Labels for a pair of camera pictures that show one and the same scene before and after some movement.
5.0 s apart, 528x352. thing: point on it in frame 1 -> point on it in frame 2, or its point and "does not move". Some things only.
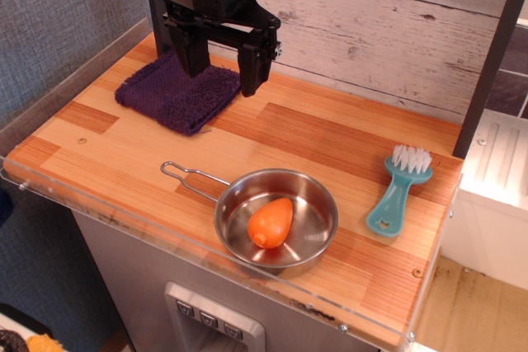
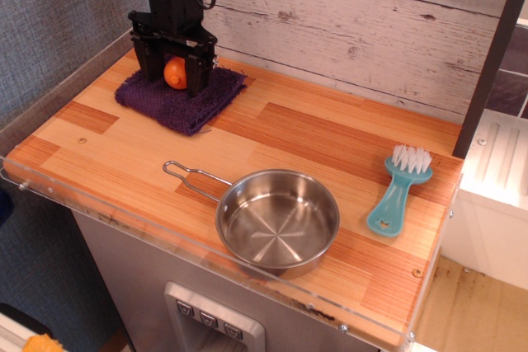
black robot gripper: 221,2 -> 175,16
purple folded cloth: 167,94 does not move
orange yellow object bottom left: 43,343 does not move
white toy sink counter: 487,231 does not move
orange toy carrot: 270,222 -> 175,72
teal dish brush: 408,166 does not move
